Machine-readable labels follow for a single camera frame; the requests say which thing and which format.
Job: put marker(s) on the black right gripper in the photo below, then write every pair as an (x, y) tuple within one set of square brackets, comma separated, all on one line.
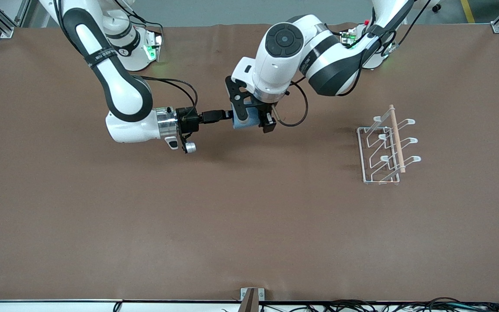
[(187, 121)]

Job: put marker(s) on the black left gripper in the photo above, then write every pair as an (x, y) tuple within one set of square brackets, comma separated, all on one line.
[(268, 122)]

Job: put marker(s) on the blue plastic cup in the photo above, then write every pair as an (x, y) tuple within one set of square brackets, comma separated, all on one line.
[(254, 119)]

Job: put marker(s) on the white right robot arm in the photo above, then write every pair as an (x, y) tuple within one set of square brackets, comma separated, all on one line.
[(121, 91)]

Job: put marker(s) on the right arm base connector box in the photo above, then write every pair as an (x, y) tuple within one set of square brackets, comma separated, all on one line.
[(154, 47)]

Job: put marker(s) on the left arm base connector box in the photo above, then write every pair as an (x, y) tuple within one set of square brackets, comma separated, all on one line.
[(350, 39)]

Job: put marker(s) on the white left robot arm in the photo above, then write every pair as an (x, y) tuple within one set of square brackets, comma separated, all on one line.
[(284, 65)]

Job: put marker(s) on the brown table cover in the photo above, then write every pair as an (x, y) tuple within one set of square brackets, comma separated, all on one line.
[(249, 216)]

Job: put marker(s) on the black caster wheel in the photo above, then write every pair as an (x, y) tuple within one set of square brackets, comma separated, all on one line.
[(436, 7)]

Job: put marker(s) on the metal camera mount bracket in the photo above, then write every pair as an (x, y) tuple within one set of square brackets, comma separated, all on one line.
[(245, 294)]

